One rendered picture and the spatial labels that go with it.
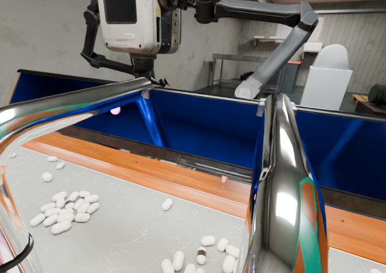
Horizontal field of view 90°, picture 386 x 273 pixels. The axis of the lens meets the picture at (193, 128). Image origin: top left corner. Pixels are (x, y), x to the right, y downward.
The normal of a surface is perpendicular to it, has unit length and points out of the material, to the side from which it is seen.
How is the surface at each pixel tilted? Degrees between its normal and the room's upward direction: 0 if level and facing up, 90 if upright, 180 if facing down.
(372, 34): 90
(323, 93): 90
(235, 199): 0
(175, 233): 0
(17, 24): 90
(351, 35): 90
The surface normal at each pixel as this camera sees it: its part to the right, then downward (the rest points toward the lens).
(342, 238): -0.22, -0.40
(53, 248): 0.05, -0.92
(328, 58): -0.47, 0.33
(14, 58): 0.86, 0.24
